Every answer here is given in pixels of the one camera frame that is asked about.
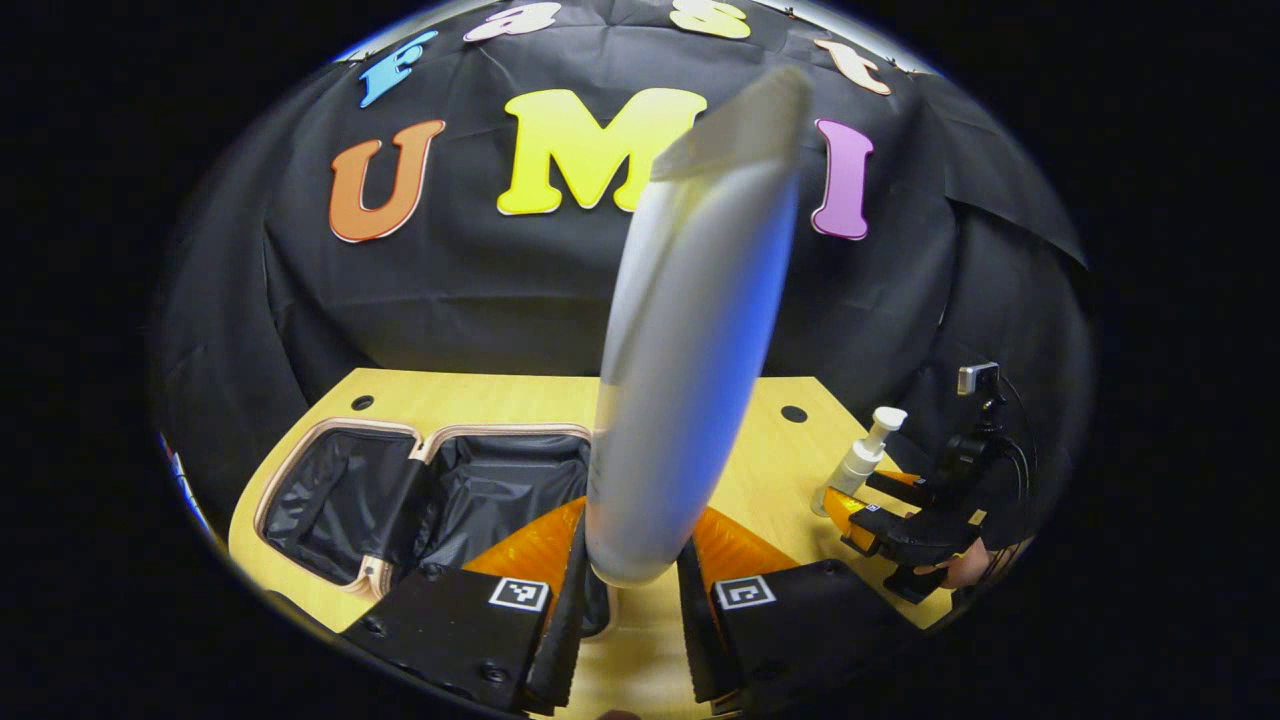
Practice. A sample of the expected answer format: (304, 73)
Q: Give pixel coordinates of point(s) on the white squeeze tube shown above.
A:
(680, 380)

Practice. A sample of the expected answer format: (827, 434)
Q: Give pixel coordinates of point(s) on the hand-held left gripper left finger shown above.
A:
(565, 640)

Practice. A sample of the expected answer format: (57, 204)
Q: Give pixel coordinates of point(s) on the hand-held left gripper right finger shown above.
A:
(698, 640)

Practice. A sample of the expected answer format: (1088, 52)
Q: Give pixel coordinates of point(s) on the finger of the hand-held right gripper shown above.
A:
(920, 535)
(900, 485)

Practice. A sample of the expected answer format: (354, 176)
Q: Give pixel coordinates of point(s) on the black backdrop cloth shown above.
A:
(450, 300)

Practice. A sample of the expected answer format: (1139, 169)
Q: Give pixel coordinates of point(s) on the white pump bottle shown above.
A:
(860, 465)

